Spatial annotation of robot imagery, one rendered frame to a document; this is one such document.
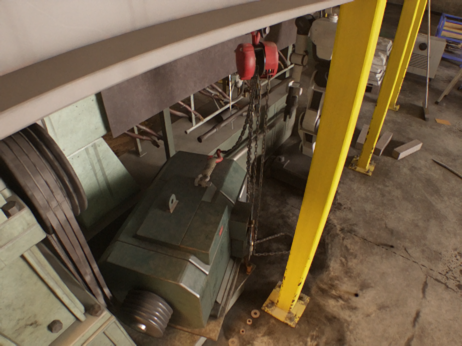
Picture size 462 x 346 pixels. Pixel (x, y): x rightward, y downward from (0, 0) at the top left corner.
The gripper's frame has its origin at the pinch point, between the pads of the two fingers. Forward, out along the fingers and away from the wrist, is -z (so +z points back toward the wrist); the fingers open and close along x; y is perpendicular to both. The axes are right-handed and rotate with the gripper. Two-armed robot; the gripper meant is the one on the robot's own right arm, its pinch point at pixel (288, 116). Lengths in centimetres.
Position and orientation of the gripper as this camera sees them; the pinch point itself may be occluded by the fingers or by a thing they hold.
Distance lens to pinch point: 248.4
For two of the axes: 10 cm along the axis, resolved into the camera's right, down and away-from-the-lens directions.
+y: 8.2, 3.7, -4.4
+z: 1.1, -8.6, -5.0
